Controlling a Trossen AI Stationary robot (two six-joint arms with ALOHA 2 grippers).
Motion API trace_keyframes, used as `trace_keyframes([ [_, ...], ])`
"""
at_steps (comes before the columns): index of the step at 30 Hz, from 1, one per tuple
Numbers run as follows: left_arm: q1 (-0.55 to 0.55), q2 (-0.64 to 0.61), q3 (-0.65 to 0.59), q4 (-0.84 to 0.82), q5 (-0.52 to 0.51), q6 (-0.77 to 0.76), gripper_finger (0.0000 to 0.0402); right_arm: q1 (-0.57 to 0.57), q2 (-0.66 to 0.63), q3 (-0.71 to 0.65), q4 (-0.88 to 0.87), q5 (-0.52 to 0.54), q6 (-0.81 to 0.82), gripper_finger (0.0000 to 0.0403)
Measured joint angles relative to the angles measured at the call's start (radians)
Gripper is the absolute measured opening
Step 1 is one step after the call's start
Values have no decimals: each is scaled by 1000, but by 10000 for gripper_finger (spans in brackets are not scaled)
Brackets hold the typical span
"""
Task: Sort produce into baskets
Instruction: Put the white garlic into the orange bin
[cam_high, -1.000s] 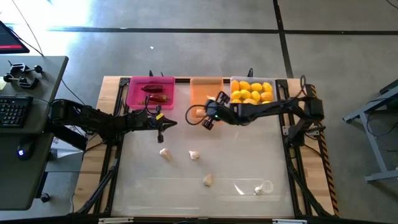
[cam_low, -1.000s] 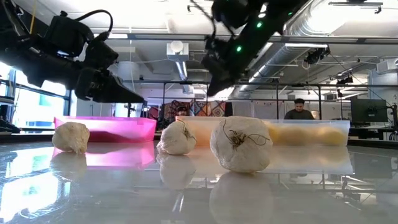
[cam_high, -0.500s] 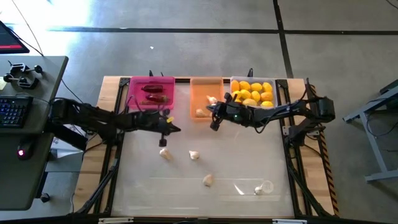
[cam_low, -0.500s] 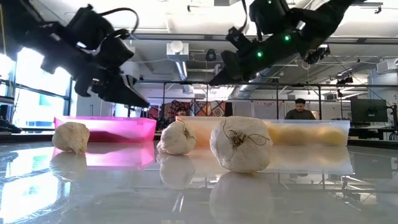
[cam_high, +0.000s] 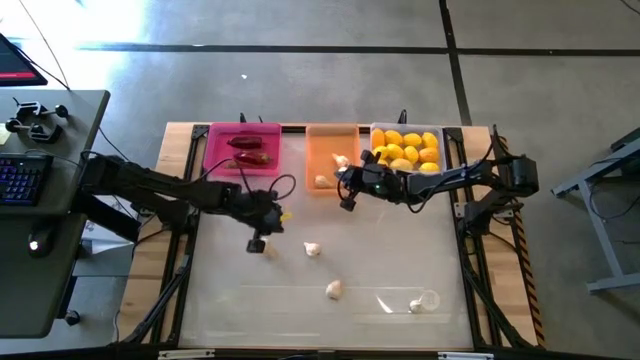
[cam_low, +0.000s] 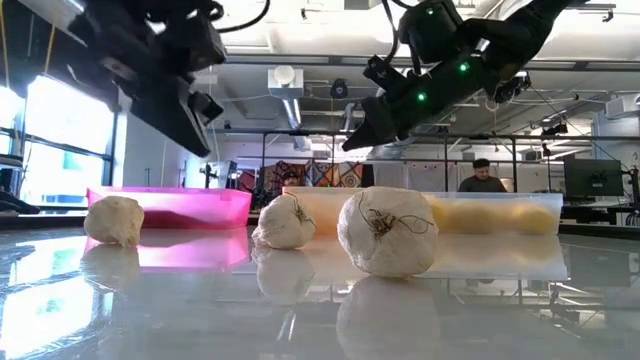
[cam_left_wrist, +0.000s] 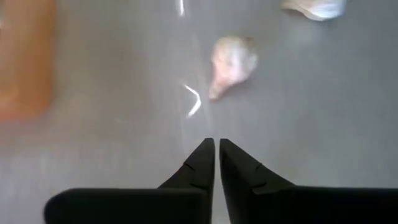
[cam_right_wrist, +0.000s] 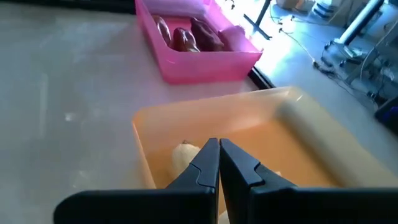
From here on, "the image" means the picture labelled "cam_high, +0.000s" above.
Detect red chili pepper green stem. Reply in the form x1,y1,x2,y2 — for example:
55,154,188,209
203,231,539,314
233,151,274,167

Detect white paper sheet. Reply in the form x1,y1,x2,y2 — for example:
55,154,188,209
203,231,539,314
80,219,137,257

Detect clear plastic basket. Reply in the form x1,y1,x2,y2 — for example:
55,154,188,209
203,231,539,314
369,122,448,176

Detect grey desk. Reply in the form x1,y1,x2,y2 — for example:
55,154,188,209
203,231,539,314
0,89,111,340

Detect white table mat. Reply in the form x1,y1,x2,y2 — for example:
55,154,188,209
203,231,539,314
178,130,475,350

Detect black computer mouse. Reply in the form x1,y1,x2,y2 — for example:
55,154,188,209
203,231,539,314
27,225,57,260

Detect black clamp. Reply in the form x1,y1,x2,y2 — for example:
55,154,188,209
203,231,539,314
12,99,70,122
4,118,64,145

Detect black aluminium table frame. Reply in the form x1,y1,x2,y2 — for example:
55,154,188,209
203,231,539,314
443,125,534,349
119,123,211,346

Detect dark screen red stripe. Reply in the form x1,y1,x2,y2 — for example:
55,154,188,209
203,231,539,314
0,32,49,88

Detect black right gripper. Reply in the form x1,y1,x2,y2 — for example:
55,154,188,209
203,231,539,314
339,148,407,212

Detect blue-grey metal table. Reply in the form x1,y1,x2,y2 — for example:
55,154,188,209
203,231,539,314
551,127,640,294

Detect yellow black hazard tape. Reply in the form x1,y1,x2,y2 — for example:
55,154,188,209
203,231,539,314
509,199,547,347

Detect dark red chili pepper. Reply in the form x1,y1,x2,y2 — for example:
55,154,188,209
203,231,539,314
227,135,264,150

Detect orange plastic basket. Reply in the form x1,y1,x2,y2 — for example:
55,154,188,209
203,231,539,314
304,123,363,196

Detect black backlit keyboard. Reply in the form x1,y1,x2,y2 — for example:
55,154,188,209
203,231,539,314
0,153,55,207

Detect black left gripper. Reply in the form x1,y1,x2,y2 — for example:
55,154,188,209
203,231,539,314
235,189,295,254

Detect pink plastic basket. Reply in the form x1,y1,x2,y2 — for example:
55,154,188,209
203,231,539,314
203,122,284,178

